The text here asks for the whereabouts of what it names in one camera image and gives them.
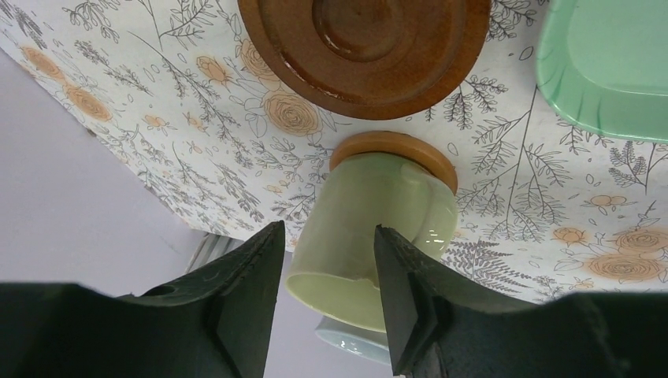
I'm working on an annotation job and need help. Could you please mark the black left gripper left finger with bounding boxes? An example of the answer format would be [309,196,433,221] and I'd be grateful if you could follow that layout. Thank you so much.
[1,221,285,377]

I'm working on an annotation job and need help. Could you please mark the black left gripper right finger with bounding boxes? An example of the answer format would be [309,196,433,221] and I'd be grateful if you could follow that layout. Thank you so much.
[373,226,667,377]

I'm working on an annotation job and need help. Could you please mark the green floral tray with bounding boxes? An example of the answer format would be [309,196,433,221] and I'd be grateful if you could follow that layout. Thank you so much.
[536,1,667,143]

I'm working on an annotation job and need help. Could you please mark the pale green mug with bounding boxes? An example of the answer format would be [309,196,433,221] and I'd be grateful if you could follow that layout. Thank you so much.
[285,153,458,332]

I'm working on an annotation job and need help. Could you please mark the floral tablecloth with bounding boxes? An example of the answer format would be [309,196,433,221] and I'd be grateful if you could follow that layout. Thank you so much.
[1,1,667,302]

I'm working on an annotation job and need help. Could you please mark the light blue mug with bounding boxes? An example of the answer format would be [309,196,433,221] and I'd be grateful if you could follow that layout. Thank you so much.
[314,317,391,366]

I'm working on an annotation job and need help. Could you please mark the light brown wooden coaster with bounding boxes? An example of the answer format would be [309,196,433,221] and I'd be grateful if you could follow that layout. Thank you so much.
[329,131,458,195]

